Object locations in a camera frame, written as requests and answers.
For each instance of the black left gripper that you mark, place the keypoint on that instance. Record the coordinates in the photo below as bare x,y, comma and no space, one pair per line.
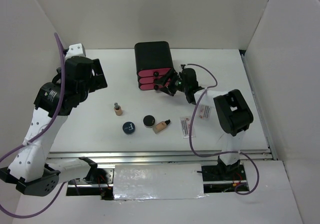
98,81

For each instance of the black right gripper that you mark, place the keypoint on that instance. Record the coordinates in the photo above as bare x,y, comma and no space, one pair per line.
172,74

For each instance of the large clear sachet packet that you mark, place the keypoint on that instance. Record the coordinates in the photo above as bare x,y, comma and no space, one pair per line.
185,123

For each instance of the small clear sachet packet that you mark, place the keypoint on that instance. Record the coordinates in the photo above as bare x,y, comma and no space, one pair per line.
204,112

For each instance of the black lid powder jar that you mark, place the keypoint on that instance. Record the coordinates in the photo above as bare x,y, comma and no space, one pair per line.
149,121

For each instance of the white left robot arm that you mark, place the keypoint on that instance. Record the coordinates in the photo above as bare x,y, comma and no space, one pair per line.
29,171

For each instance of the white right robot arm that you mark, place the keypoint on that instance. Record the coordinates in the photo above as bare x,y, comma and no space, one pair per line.
233,112

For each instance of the pink middle drawer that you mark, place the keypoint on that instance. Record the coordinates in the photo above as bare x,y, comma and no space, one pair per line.
148,80

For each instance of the black drawer organizer box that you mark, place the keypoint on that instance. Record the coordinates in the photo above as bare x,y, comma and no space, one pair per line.
152,55

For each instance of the upright beige foundation bottle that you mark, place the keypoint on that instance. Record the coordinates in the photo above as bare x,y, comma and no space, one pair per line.
117,109

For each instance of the lying beige foundation bottle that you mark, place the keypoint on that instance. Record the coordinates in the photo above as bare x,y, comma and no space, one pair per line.
161,126

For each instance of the navy round compact jar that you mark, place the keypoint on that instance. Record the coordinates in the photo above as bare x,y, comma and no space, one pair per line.
128,128

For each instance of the white foil cover sheet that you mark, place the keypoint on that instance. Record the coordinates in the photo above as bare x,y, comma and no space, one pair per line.
157,182

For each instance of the aluminium front rail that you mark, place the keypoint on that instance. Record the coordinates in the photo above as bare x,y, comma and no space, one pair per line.
135,157

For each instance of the aluminium rail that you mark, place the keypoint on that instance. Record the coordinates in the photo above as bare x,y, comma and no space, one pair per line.
265,129
135,157

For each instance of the aluminium right side rail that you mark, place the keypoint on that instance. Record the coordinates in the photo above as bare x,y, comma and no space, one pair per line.
265,129

